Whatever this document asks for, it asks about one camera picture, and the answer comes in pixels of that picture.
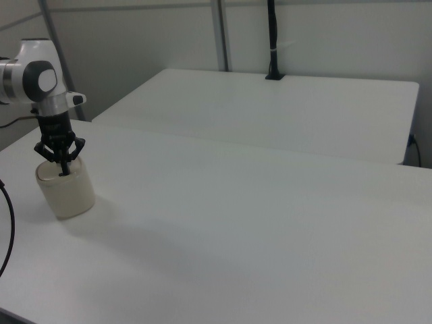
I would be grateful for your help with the wide grey wall post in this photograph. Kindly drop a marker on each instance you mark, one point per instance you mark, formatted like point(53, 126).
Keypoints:
point(221, 33)

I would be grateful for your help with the black camera stand pole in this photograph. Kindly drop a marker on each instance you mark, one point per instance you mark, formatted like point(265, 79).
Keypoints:
point(274, 37)

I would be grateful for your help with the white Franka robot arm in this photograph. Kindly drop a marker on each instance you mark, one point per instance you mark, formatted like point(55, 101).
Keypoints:
point(33, 81)

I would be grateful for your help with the cream trash bin with lid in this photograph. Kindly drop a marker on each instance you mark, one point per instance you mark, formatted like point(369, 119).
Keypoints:
point(69, 195)

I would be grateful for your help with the slim grey frame post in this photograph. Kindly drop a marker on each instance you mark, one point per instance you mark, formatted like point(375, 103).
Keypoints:
point(59, 50)

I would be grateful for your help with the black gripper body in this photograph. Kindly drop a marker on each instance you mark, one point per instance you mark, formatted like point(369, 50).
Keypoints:
point(55, 130)

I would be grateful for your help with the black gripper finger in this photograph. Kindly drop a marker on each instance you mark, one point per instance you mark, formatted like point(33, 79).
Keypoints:
point(76, 148)
point(47, 153)

